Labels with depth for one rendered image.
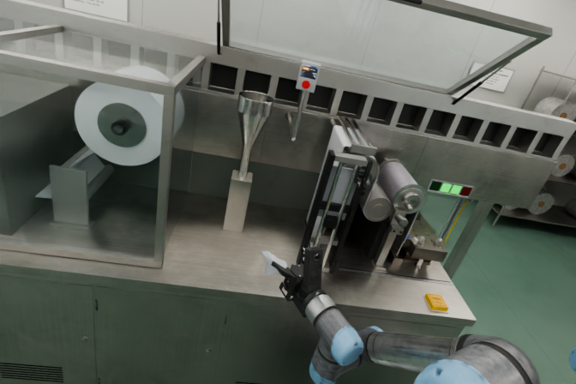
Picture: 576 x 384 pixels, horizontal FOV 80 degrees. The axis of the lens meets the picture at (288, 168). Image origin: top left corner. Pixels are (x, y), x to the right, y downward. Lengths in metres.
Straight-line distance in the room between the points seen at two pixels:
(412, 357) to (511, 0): 4.15
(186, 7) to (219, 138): 2.45
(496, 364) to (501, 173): 1.55
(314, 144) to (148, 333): 1.09
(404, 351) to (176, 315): 0.92
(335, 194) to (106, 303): 0.96
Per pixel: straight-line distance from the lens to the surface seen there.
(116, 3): 4.16
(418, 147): 1.85
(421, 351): 0.87
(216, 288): 1.37
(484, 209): 2.46
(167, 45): 1.63
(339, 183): 1.32
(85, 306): 1.60
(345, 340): 0.87
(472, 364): 0.67
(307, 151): 1.71
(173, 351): 1.71
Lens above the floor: 1.89
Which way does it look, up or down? 26 degrees down
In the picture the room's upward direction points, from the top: 14 degrees clockwise
